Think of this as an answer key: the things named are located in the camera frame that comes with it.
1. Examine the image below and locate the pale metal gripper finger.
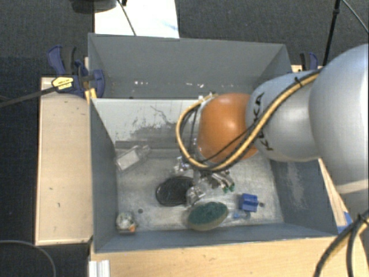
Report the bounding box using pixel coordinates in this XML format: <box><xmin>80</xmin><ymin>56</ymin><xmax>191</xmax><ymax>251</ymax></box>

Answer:
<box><xmin>193</xmin><ymin>182</ymin><xmax>208</xmax><ymax>197</ymax></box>
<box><xmin>186</xmin><ymin>188</ymin><xmax>202</xmax><ymax>207</ymax></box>

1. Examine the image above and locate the black round disc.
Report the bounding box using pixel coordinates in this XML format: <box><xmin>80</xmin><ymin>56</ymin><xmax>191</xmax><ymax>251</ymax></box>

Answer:
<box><xmin>155</xmin><ymin>175</ymin><xmax>194</xmax><ymax>208</ymax></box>

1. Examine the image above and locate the green oval sponge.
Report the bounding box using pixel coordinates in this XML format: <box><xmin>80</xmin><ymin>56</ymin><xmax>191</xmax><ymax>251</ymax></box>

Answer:
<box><xmin>187</xmin><ymin>201</ymin><xmax>230</xmax><ymax>232</ymax></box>

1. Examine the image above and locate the small clear glass piece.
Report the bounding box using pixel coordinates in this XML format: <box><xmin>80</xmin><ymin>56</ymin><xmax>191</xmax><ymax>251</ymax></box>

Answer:
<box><xmin>172</xmin><ymin>156</ymin><xmax>191</xmax><ymax>176</ymax></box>

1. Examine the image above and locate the blue plastic block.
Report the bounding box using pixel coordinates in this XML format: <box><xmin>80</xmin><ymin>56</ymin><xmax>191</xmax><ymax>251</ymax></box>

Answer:
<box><xmin>237</xmin><ymin>193</ymin><xmax>259</xmax><ymax>214</ymax></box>

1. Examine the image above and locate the white and orange round toy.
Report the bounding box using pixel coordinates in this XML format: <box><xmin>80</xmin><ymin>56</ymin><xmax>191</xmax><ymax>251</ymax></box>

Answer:
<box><xmin>115</xmin><ymin>211</ymin><xmax>137</xmax><ymax>234</ymax></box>

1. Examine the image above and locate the clear plastic bottle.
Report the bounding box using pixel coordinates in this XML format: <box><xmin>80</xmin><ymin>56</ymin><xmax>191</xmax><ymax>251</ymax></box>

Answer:
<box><xmin>115</xmin><ymin>144</ymin><xmax>152</xmax><ymax>172</ymax></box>

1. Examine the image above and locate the grey metal bin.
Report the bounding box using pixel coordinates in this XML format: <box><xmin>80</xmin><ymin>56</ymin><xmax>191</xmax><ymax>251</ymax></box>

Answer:
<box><xmin>87</xmin><ymin>32</ymin><xmax>340</xmax><ymax>254</ymax></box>

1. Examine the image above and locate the pale wood flat board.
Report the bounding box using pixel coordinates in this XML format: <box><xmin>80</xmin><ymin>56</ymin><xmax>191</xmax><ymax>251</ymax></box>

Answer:
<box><xmin>35</xmin><ymin>76</ymin><xmax>94</xmax><ymax>246</ymax></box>

